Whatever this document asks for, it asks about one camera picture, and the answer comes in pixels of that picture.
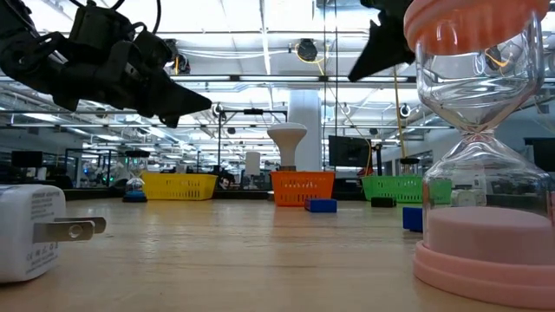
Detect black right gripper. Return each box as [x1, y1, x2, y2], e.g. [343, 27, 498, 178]
[347, 0, 417, 83]

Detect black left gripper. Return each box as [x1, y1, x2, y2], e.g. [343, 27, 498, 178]
[50, 3, 213, 129]

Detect blue sand black hourglass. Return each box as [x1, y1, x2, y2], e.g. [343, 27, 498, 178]
[122, 149, 151, 204]

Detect orange plastic basket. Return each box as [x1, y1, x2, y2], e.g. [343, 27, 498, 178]
[269, 170, 336, 208]

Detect blue rectangular plastic case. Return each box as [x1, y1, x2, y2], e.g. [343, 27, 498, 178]
[304, 198, 338, 214]

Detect blue framed digital thermometer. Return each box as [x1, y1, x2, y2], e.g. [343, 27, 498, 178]
[402, 206, 424, 233]

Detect yellow plastic basket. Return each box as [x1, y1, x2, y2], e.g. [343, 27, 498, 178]
[140, 172, 219, 202]

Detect white cylinder object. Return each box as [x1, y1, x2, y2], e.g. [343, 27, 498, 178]
[245, 151, 262, 177]

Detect black computer monitor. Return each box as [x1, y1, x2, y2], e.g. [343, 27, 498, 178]
[523, 137, 555, 172]
[10, 150, 44, 169]
[328, 134, 372, 168]

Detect white sand black hourglass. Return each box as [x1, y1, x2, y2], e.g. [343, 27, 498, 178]
[399, 157, 421, 177]

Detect white round lamp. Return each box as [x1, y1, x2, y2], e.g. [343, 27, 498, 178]
[266, 121, 309, 172]

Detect green plastic basket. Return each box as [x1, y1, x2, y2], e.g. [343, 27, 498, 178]
[361, 174, 453, 205]

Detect pink sand hourglass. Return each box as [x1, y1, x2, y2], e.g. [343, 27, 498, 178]
[402, 0, 555, 311]

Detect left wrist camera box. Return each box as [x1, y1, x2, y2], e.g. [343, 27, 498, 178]
[134, 29, 175, 71]

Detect black hanging cable reel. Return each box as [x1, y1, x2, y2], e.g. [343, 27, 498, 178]
[297, 37, 319, 62]

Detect green and white wall charger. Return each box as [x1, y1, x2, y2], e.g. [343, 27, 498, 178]
[450, 189, 478, 208]

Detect purple and white wall charger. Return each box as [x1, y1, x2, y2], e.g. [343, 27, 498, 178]
[0, 184, 108, 285]

